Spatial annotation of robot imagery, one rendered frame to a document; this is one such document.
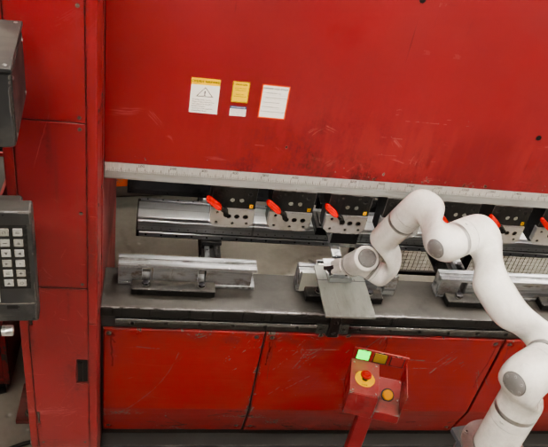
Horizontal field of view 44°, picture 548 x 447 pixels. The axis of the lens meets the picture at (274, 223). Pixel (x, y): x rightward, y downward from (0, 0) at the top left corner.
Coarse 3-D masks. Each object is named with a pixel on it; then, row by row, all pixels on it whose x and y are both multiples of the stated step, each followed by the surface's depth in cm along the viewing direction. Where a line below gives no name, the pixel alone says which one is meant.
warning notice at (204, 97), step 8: (192, 80) 198; (200, 80) 198; (208, 80) 198; (216, 80) 198; (192, 88) 199; (200, 88) 199; (208, 88) 200; (216, 88) 200; (192, 96) 201; (200, 96) 201; (208, 96) 201; (216, 96) 202; (192, 104) 202; (200, 104) 203; (208, 104) 203; (216, 104) 203; (192, 112) 204; (200, 112) 204; (208, 112) 205; (216, 112) 205
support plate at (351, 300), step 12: (324, 276) 246; (360, 276) 250; (324, 288) 241; (336, 288) 242; (348, 288) 243; (360, 288) 244; (324, 300) 236; (336, 300) 237; (348, 300) 238; (360, 300) 239; (336, 312) 232; (348, 312) 233; (360, 312) 234; (372, 312) 235
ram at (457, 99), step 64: (128, 0) 181; (192, 0) 183; (256, 0) 185; (320, 0) 187; (384, 0) 189; (448, 0) 191; (512, 0) 193; (128, 64) 193; (192, 64) 195; (256, 64) 197; (320, 64) 199; (384, 64) 201; (448, 64) 203; (512, 64) 206; (128, 128) 205; (192, 128) 207; (256, 128) 210; (320, 128) 212; (384, 128) 215; (448, 128) 217; (512, 128) 220; (384, 192) 231
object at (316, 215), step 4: (312, 212) 274; (316, 212) 274; (320, 212) 272; (312, 216) 273; (316, 216) 271; (312, 220) 273; (316, 220) 269; (312, 224) 272; (316, 224) 267; (320, 224) 266; (316, 228) 266; (320, 228) 266; (316, 232) 267; (320, 232) 268; (324, 232) 268; (328, 232) 267; (328, 236) 265; (328, 240) 263; (332, 248) 259; (336, 248) 260; (332, 252) 258; (336, 252) 258; (340, 252) 258; (332, 256) 257; (336, 256) 256; (340, 256) 256
